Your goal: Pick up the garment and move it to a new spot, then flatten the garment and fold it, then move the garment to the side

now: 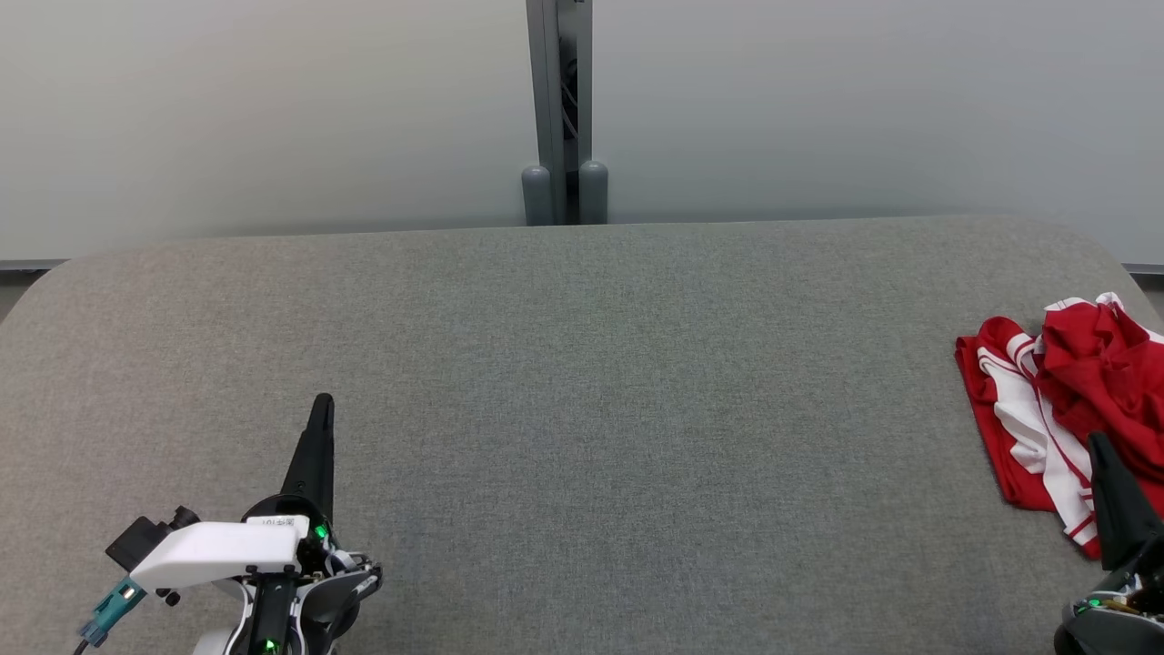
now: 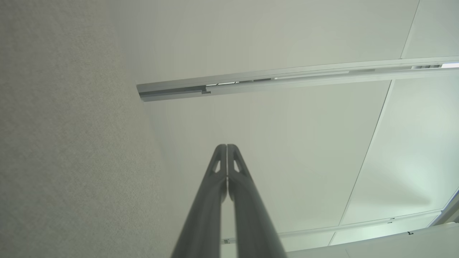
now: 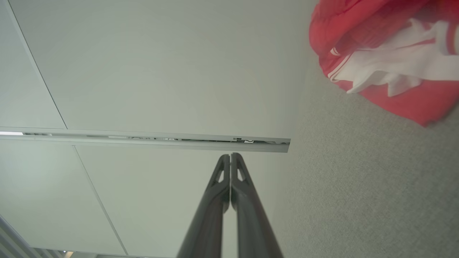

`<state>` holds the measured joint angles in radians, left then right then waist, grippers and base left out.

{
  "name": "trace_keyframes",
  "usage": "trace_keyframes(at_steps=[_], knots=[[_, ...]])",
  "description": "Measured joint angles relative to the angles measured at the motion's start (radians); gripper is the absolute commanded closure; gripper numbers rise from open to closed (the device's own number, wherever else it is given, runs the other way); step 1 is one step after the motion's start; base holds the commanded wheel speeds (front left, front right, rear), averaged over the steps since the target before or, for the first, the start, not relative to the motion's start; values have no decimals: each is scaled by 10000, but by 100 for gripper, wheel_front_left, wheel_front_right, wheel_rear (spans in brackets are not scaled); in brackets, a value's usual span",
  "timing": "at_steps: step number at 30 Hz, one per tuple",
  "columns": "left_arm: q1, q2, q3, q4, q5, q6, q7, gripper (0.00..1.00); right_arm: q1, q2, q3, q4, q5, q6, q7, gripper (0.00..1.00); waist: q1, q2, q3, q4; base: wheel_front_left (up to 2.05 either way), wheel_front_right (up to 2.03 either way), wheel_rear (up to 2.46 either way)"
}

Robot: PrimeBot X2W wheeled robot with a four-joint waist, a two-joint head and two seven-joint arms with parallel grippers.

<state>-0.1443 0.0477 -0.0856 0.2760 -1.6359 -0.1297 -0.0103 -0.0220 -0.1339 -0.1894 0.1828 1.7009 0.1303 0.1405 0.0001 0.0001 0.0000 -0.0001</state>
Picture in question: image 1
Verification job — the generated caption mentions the grey cylindrical post foot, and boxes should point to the grey cylindrical post foot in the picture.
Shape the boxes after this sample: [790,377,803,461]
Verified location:
[521,164,554,227]
[578,160,609,225]

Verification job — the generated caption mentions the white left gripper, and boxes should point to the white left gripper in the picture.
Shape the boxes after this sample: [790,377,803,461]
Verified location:
[129,392,336,592]

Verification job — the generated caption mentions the red jersey with white sleeves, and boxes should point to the red jersey with white sleeves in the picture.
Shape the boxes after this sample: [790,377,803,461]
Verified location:
[955,291,1164,560]

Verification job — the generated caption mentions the teal plug left camera cable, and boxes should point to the teal plug left camera cable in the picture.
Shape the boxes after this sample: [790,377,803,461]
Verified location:
[77,578,146,655]

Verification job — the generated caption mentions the grey metal partition post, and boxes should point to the grey metal partition post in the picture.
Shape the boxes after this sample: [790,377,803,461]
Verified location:
[526,0,594,224]

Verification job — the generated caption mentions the red shorts with white trim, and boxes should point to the red shorts with white trim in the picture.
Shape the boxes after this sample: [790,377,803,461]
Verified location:
[1037,293,1164,483]

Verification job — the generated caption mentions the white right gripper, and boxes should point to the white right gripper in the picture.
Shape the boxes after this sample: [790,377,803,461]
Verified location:
[1055,431,1164,655]

